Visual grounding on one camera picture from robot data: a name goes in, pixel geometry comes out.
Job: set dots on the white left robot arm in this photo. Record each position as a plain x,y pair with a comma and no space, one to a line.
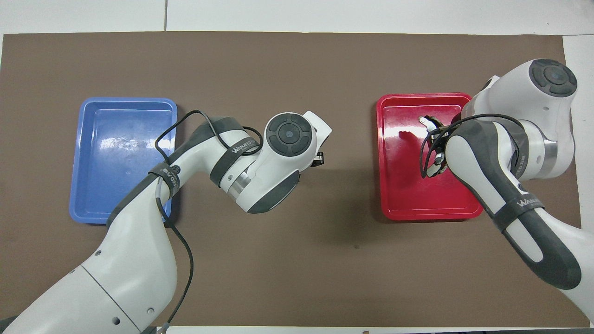
134,260

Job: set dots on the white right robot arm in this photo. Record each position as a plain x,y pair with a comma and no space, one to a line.
510,93

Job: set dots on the red plastic tray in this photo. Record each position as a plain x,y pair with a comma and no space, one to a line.
403,185

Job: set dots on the brown table mat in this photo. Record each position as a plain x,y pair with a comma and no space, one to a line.
297,69

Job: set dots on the blue plastic tray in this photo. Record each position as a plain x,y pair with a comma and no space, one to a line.
116,139

